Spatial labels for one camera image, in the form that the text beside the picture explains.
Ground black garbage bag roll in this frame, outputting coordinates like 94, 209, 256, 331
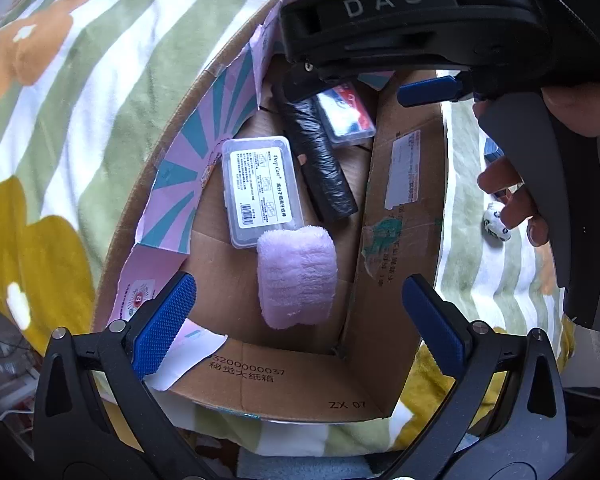
272, 82, 358, 224

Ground small blue cardboard box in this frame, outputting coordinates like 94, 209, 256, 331
483, 138, 509, 203

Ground person's right hand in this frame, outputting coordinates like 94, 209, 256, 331
474, 84, 600, 249

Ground striped floral fleece blanket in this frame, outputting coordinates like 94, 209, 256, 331
0, 0, 575, 456

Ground open cardboard box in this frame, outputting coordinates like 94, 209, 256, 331
94, 0, 449, 422

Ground pink fluffy towel roll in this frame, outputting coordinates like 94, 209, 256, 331
257, 226, 338, 330

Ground clear case red blue contents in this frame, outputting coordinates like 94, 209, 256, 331
315, 82, 376, 148

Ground clear plastic case white label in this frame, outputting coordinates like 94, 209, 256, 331
222, 136, 304, 249

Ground small white spotted figurine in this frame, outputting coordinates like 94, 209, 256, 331
482, 202, 511, 243

